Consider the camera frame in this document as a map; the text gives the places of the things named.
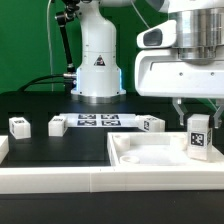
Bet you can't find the white U-shaped obstacle wall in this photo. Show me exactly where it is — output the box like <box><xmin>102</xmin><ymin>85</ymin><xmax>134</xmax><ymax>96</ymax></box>
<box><xmin>0</xmin><ymin>133</ymin><xmax>224</xmax><ymax>195</ymax></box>

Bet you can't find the black cable bundle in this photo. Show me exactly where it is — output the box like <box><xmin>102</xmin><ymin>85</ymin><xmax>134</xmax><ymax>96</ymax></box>
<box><xmin>17</xmin><ymin>73</ymin><xmax>77</xmax><ymax>93</ymax></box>

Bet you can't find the white square table top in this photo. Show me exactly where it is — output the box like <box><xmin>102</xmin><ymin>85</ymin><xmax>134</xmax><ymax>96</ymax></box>
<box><xmin>107</xmin><ymin>132</ymin><xmax>224</xmax><ymax>166</ymax></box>

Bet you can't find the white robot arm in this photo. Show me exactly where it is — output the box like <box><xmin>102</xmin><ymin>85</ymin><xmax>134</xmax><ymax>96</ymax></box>
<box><xmin>72</xmin><ymin>0</ymin><xmax>224</xmax><ymax>128</ymax></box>

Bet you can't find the thin white cable left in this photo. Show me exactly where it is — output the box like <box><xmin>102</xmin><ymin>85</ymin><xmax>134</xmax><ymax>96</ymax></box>
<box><xmin>46</xmin><ymin>0</ymin><xmax>56</xmax><ymax>92</ymax></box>

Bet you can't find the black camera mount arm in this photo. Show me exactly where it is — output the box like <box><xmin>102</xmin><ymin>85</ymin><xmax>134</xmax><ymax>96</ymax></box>
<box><xmin>55</xmin><ymin>0</ymin><xmax>80</xmax><ymax>93</ymax></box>

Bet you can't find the white marker base plate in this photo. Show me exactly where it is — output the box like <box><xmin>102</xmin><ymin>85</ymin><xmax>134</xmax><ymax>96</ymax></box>
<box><xmin>61</xmin><ymin>113</ymin><xmax>137</xmax><ymax>127</ymax></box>

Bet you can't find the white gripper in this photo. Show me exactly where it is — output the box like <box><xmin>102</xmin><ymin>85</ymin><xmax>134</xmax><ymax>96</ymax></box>
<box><xmin>134</xmin><ymin>20</ymin><xmax>224</xmax><ymax>129</ymax></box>

